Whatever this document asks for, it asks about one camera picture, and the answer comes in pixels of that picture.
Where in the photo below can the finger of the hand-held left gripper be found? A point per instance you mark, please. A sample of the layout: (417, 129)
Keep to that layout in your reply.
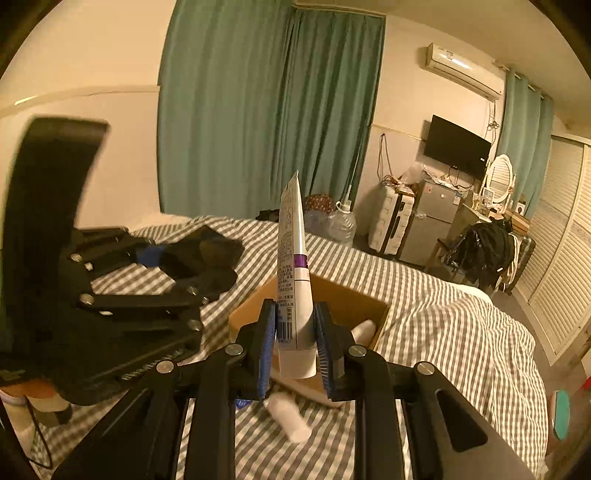
(147, 256)
(152, 302)

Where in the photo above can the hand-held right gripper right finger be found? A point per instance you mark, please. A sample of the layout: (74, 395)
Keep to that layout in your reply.
(323, 357)

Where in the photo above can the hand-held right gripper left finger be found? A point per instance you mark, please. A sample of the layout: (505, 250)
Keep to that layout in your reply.
(268, 350)

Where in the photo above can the brown cardboard box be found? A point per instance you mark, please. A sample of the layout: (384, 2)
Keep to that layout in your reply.
(355, 304)

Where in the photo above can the black cloth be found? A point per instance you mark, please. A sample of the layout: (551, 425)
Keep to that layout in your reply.
(217, 258)

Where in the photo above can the white tube with purple band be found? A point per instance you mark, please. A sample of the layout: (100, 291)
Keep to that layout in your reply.
(292, 277)

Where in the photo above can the small white bottle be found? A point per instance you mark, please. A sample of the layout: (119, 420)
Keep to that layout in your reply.
(291, 420)
(364, 331)

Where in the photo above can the small blue object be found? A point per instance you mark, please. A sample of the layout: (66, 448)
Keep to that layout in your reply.
(243, 404)

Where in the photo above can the grey checked bed sheet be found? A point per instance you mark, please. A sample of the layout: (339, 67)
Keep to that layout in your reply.
(443, 332)

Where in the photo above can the clear water jug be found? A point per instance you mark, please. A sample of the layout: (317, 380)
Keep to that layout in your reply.
(342, 225)

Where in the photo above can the white suitcase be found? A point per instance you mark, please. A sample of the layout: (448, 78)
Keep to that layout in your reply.
(390, 221)

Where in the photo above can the red patterned bag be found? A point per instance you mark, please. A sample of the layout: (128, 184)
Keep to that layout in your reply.
(318, 204)

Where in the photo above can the grey mini fridge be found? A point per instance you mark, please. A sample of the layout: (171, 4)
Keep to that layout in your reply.
(429, 221)

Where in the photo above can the black jacket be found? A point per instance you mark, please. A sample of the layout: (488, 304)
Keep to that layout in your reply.
(485, 251)

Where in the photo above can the clear plastic bag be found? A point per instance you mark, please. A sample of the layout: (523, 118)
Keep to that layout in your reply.
(414, 173)

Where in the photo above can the wooden dressing table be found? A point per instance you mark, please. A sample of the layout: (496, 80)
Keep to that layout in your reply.
(475, 214)

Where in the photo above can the teal oval object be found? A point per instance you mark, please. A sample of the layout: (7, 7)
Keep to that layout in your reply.
(562, 415)

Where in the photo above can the white oval mirror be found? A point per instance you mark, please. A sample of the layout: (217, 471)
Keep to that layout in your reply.
(501, 177)

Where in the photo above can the white louvered wardrobe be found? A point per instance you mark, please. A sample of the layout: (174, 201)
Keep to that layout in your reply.
(561, 240)

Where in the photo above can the narrow green curtain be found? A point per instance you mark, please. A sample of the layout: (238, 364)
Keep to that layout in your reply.
(526, 134)

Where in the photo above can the white air conditioner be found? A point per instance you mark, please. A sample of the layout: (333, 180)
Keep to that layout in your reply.
(461, 69)

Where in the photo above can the black wall television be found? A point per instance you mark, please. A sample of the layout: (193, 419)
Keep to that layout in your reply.
(455, 144)

